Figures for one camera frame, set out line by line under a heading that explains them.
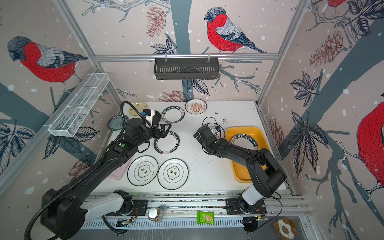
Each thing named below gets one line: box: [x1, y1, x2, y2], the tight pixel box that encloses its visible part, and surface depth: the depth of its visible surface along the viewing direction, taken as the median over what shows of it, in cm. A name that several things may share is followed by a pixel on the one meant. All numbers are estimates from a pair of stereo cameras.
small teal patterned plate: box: [107, 114, 129, 131], surface depth 112 cm
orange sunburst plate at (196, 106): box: [185, 98, 208, 115], surface depth 121 cm
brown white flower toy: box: [272, 218, 298, 240], surface depth 67 cm
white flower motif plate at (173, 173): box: [157, 158, 189, 191], surface depth 86 cm
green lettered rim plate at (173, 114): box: [161, 105, 185, 124], surface depth 116 cm
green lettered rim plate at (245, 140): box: [230, 133, 259, 151], surface depth 100 cm
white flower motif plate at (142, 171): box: [127, 155, 159, 187], surface depth 87 cm
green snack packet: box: [196, 210, 215, 226], surface depth 71 cm
